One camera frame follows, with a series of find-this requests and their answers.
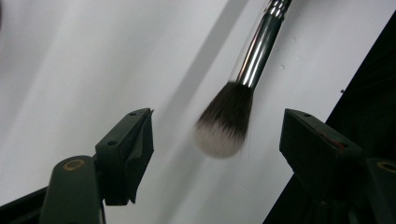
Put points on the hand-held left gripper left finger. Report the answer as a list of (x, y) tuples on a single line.
[(124, 155)]

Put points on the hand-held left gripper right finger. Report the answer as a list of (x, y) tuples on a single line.
[(317, 149)]

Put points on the black silver-ferrule makeup brush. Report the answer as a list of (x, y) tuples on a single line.
[(230, 118)]

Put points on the white table board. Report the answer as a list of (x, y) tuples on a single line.
[(93, 77)]

